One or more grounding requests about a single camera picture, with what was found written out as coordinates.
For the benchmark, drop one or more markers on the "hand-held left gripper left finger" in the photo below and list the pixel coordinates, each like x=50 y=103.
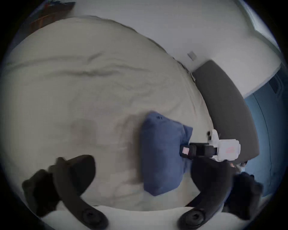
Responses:
x=72 y=177

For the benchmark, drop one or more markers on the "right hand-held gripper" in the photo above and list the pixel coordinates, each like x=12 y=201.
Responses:
x=227 y=149

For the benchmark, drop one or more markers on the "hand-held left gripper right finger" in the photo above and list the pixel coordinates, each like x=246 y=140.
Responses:
x=211 y=179

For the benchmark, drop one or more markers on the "dark blue garment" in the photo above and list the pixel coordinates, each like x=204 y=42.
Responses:
x=159 y=157

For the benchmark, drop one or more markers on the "grey padded headboard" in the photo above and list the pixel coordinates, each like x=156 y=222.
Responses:
x=225 y=107

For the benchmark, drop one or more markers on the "bed with beige sheet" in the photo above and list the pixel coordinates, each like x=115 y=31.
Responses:
x=78 y=101

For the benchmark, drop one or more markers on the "white wall socket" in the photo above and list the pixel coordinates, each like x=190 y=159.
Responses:
x=191 y=55

